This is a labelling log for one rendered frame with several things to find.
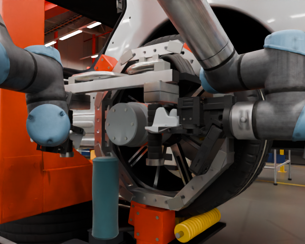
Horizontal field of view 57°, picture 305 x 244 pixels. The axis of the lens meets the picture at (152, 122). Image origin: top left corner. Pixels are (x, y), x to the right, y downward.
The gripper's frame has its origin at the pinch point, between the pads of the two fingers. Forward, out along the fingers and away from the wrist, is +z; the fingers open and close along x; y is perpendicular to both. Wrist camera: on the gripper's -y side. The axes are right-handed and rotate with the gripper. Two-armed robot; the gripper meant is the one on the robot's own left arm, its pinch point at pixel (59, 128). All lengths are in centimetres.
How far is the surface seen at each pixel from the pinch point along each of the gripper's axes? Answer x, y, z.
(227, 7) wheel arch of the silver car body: 49, -54, -2
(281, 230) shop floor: 181, 45, 115
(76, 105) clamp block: 3.6, -8.2, 2.1
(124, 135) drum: 18.7, -0.7, -7.3
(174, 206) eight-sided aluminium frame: 38.5, 18.3, -3.3
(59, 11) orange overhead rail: -65, -237, 425
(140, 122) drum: 22.0, -4.8, -10.2
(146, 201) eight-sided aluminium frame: 31.9, 18.9, 5.5
